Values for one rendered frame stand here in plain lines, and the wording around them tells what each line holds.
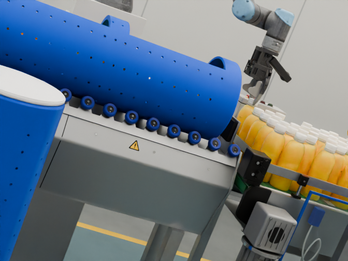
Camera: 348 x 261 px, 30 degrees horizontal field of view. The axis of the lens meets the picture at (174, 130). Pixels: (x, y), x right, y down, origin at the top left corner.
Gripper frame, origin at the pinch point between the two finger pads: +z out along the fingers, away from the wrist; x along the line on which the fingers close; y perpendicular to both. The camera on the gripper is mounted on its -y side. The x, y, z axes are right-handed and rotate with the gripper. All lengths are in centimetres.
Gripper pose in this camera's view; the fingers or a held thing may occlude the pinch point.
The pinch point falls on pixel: (254, 101)
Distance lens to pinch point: 247.4
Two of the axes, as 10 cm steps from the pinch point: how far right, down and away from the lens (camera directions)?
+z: -3.7, 9.1, 2.0
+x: 2.3, 2.9, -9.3
